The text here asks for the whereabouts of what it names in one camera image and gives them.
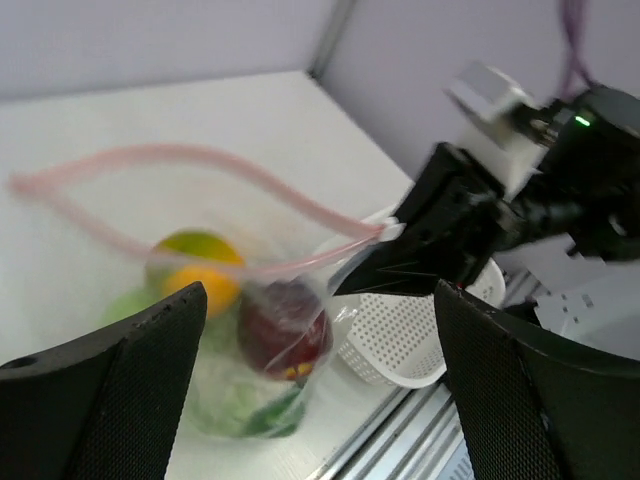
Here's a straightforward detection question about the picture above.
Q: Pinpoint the white perforated plastic basket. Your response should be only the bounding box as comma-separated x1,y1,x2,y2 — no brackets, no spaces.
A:
312,204,507,390

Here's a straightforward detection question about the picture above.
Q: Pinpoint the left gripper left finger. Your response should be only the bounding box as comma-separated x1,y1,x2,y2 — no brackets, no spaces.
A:
1,282,207,479

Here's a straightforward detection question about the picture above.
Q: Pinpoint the clear pink zip top bag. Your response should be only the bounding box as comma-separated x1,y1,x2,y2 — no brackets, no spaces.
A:
1,145,403,440

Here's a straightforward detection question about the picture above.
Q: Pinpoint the pale green cabbage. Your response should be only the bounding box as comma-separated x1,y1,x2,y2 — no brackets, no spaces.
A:
102,292,281,431

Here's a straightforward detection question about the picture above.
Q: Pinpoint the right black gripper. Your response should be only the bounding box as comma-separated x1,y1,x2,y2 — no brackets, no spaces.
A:
333,142,540,296

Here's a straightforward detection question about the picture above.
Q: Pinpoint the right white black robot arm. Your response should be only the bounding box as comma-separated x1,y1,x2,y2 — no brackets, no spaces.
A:
332,85,639,297

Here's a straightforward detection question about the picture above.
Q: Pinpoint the red apple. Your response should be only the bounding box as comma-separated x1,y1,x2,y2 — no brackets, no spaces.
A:
237,280,333,383

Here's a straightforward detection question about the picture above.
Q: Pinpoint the yellow orange mango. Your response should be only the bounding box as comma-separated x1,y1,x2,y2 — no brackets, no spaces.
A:
145,229,245,318

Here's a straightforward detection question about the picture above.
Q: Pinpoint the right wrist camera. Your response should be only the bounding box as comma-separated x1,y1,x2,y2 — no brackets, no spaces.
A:
446,61,546,200

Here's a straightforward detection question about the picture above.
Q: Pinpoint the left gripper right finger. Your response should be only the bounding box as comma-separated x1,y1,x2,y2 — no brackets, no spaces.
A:
434,281,639,479

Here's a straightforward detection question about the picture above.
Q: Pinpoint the green lettuce leaf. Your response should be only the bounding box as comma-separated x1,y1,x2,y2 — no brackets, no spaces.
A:
187,385,306,439

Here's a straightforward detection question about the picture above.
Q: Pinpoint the aluminium mounting rail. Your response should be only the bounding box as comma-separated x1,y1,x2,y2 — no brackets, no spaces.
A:
309,272,541,480

